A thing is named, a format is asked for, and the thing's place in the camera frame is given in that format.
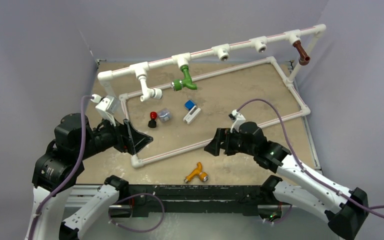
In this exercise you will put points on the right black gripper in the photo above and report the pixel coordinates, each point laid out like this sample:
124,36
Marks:
225,136

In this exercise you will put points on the green plastic faucet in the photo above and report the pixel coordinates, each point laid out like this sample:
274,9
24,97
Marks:
186,82

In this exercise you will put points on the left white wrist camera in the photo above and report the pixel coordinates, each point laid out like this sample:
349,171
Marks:
107,107

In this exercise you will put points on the white plastic faucet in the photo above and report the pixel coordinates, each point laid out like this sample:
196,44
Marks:
148,93

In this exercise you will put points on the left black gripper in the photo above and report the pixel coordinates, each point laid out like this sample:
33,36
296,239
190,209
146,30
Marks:
127,138

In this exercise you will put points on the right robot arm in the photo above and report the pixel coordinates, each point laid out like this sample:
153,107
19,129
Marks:
292,182

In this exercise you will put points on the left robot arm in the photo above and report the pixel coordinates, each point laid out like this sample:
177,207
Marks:
56,172

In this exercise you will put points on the brown plastic faucet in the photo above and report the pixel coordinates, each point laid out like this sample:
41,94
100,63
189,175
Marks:
304,58

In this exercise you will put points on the red and black knob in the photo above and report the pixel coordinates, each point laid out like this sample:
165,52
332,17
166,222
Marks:
152,122

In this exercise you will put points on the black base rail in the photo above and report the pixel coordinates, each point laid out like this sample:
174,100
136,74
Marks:
247,200

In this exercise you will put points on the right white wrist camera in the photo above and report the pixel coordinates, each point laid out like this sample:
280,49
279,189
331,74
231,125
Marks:
237,120

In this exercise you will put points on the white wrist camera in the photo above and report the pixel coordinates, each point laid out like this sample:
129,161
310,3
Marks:
237,120
107,107

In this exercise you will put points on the orange plastic faucet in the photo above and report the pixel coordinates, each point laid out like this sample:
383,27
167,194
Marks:
197,173

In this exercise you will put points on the clear plastic small box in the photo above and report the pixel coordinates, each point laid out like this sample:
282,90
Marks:
164,115

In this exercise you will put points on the white PVC pipe frame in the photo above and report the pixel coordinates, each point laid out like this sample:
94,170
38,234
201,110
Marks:
308,37

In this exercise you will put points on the blue small block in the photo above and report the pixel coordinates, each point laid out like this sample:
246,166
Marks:
189,104

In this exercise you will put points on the white plastic clip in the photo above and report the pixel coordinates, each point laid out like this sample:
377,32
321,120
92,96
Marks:
192,114

